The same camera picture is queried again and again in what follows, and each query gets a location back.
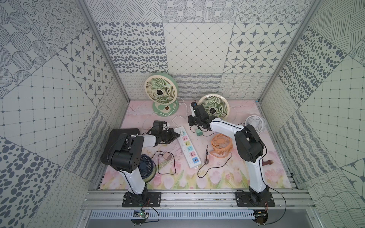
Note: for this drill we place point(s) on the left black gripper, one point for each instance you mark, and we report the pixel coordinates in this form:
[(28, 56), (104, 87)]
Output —
[(167, 135)]

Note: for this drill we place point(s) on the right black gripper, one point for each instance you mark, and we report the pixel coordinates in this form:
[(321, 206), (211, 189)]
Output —
[(190, 120)]

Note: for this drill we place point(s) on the green usb adapter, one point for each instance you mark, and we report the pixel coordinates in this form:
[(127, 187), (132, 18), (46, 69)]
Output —
[(199, 132)]

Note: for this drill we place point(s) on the pink usb adapter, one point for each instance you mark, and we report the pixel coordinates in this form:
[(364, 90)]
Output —
[(167, 156)]

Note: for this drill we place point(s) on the white power strip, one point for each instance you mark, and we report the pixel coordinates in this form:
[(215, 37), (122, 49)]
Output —
[(187, 147)]

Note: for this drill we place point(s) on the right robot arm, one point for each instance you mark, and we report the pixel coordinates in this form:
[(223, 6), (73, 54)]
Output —
[(249, 146)]

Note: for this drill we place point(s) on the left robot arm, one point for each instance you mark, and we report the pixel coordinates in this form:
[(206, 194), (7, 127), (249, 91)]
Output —
[(124, 150)]

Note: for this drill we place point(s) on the cream desk fan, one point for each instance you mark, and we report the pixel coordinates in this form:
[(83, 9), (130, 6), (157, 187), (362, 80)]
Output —
[(215, 105)]

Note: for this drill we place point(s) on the orange handheld fan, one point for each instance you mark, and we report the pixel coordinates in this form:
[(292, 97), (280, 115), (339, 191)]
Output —
[(222, 145)]

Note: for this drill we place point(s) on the dark blue fan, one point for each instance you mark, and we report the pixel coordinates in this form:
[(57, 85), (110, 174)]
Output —
[(147, 168)]

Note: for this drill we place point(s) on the green base desk fan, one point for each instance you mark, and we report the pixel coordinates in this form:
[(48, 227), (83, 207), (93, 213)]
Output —
[(163, 90)]

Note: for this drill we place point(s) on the small white fan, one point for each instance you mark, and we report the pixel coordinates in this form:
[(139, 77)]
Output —
[(257, 122)]

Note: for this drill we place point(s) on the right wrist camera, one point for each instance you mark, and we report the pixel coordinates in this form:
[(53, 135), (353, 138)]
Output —
[(192, 106)]

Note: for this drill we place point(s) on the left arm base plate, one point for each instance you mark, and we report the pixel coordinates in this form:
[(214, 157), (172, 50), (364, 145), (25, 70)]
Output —
[(150, 199)]

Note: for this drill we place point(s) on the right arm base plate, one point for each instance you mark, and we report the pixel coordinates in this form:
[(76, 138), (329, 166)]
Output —
[(253, 199)]

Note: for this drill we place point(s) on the aluminium rail frame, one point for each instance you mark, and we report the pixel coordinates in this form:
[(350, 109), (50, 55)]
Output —
[(197, 199)]

